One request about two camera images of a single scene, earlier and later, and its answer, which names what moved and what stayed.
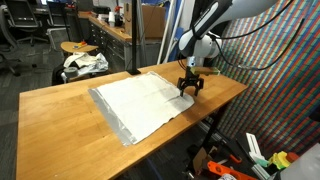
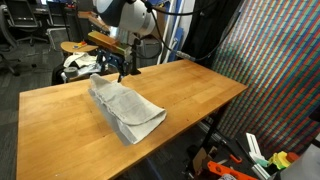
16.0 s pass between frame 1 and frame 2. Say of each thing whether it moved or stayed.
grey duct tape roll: stayed
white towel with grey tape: moved
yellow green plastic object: stayed
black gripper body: moved
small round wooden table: stayed
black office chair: stayed
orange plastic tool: stayed
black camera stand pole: stayed
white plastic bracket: stayed
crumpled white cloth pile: stayed
